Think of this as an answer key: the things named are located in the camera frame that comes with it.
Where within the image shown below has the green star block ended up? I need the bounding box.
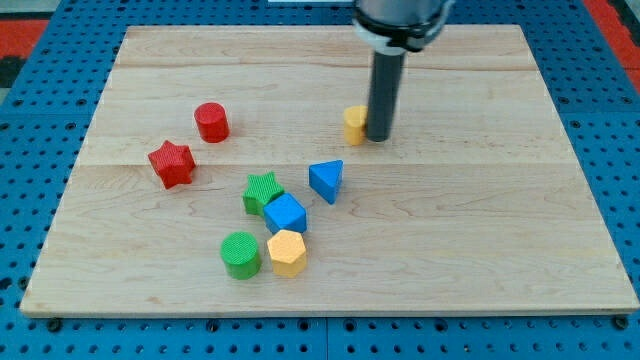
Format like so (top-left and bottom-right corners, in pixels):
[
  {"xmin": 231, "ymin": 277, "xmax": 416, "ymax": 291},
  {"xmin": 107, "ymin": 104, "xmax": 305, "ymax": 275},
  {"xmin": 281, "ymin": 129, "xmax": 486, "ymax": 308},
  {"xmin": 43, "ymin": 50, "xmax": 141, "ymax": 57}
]
[{"xmin": 242, "ymin": 172, "xmax": 285, "ymax": 217}]

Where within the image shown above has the wooden board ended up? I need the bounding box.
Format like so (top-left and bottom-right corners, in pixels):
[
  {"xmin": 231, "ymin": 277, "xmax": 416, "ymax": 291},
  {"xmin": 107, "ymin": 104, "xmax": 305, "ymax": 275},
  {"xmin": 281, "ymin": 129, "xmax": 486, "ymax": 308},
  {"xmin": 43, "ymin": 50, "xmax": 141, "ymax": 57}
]
[{"xmin": 20, "ymin": 25, "xmax": 639, "ymax": 318}]

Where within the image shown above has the red star block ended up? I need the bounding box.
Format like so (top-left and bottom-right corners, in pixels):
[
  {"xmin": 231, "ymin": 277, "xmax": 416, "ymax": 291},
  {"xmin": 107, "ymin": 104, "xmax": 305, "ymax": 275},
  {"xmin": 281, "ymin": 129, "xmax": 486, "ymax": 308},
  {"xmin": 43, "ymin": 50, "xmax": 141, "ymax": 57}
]
[{"xmin": 147, "ymin": 140, "xmax": 196, "ymax": 189}]

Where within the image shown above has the yellow block behind rod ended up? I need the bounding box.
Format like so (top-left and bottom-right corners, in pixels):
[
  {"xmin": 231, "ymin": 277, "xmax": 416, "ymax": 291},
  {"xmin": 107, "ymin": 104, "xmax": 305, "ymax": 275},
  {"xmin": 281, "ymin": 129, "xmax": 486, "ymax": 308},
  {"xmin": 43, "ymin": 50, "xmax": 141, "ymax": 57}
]
[{"xmin": 343, "ymin": 105, "xmax": 367, "ymax": 146}]

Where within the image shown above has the red cylinder block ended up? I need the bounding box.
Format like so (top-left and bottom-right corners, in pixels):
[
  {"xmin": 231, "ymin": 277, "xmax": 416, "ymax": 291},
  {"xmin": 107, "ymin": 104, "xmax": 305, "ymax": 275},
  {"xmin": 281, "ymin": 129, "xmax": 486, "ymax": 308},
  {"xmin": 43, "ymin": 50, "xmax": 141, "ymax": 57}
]
[{"xmin": 194, "ymin": 102, "xmax": 230, "ymax": 143}]

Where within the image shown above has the green cylinder block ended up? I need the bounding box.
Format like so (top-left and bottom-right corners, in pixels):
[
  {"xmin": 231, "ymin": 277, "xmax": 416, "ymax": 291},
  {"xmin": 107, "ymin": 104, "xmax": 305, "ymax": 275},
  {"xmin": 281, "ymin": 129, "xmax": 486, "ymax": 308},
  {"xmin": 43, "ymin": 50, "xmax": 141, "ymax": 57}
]
[{"xmin": 220, "ymin": 231, "xmax": 262, "ymax": 280}]

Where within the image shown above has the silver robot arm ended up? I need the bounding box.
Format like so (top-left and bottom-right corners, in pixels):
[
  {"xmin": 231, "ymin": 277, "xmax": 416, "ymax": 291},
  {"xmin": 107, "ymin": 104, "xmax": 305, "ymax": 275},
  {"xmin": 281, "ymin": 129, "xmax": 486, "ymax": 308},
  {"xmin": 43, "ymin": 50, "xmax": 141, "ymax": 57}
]
[{"xmin": 353, "ymin": 0, "xmax": 454, "ymax": 142}]

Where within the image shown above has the blue cube block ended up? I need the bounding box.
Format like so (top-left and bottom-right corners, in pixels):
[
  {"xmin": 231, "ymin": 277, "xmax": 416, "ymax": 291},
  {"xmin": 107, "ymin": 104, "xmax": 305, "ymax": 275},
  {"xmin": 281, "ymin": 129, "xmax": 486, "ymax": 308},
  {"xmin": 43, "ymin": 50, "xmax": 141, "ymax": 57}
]
[{"xmin": 263, "ymin": 193, "xmax": 307, "ymax": 234}]

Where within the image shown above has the blue triangle block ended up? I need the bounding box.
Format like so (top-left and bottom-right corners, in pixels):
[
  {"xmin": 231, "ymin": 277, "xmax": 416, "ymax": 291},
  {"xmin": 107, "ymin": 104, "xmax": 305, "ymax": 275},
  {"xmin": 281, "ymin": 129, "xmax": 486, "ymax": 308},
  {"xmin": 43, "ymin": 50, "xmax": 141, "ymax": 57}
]
[{"xmin": 308, "ymin": 159, "xmax": 344, "ymax": 205}]

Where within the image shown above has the yellow hexagon block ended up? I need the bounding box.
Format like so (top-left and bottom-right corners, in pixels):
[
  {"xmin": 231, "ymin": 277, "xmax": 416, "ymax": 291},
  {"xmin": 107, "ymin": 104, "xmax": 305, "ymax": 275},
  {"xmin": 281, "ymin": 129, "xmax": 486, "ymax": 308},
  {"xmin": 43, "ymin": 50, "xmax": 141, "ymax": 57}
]
[{"xmin": 267, "ymin": 230, "xmax": 307, "ymax": 278}]

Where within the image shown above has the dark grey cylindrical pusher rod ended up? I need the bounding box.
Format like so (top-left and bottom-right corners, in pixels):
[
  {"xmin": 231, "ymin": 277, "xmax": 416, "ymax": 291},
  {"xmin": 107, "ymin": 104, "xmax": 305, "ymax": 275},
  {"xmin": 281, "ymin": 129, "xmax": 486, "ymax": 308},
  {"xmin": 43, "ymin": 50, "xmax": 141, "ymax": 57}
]
[{"xmin": 366, "ymin": 52, "xmax": 405, "ymax": 142}]

